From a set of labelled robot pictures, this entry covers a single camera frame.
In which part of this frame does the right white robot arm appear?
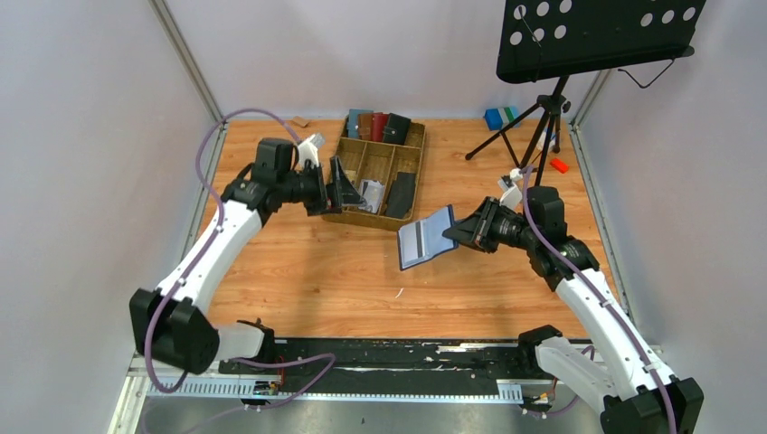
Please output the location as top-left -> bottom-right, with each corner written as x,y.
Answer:
443,186 -> 705,433

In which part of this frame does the black music stand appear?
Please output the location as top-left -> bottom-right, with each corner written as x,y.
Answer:
465,0 -> 705,173

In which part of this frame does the red block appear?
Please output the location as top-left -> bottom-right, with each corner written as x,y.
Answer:
550,158 -> 570,174

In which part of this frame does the black card holder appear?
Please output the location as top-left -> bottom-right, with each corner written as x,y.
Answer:
382,113 -> 412,145

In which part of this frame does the white cards pile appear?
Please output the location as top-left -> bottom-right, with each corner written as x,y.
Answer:
358,179 -> 386,214

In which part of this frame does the small wooden block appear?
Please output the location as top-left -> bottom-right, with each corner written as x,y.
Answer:
291,116 -> 310,128

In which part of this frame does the blue green block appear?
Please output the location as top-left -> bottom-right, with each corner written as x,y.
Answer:
483,106 -> 520,131

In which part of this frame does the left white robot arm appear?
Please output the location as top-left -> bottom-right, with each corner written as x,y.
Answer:
128,133 -> 365,374

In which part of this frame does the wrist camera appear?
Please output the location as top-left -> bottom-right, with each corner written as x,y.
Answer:
498,168 -> 523,211
298,133 -> 326,169

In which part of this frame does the brown card holder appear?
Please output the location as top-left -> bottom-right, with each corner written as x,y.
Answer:
356,112 -> 374,140

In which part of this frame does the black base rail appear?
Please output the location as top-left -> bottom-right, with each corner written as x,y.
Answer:
218,336 -> 601,398

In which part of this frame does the black cards pile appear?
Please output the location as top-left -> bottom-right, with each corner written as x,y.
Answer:
383,172 -> 416,219

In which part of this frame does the dark blue card holder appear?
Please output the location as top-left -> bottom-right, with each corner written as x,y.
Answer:
396,204 -> 459,271

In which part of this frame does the woven wicker tray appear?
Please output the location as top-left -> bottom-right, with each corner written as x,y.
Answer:
322,122 -> 427,231

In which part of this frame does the teal card holder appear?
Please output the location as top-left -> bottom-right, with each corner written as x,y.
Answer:
346,108 -> 373,139

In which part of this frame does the red card holder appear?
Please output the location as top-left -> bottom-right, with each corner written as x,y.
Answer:
371,112 -> 389,143

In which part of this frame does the white slotted cable duct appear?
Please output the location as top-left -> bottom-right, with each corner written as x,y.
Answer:
173,370 -> 523,404

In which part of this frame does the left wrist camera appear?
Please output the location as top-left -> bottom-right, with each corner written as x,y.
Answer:
298,133 -> 326,169

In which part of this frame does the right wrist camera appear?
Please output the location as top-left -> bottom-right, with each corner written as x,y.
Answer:
498,168 -> 523,211

